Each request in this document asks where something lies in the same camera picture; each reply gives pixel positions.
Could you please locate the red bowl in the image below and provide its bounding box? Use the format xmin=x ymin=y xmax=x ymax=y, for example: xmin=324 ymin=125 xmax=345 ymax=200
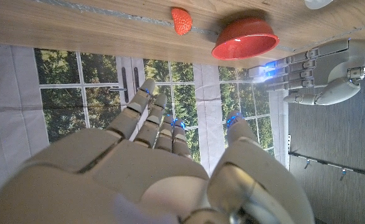
xmin=211 ymin=17 xmax=280 ymax=61

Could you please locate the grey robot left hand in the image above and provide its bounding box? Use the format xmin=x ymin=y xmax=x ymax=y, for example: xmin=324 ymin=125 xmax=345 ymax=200
xmin=249 ymin=37 xmax=365 ymax=106

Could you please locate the printed window forest backdrop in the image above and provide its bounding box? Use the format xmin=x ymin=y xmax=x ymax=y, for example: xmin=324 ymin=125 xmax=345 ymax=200
xmin=0 ymin=42 xmax=291 ymax=206

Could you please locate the red toy strawberry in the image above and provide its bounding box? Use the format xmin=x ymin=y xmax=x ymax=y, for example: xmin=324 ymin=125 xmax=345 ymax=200
xmin=171 ymin=7 xmax=193 ymax=36

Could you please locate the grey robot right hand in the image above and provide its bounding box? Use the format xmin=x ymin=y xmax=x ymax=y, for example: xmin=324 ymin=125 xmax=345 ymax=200
xmin=0 ymin=78 xmax=316 ymax=224

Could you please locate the large clear plastic syringe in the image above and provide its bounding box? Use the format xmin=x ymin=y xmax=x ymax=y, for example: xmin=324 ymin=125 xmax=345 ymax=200
xmin=303 ymin=0 xmax=334 ymax=10

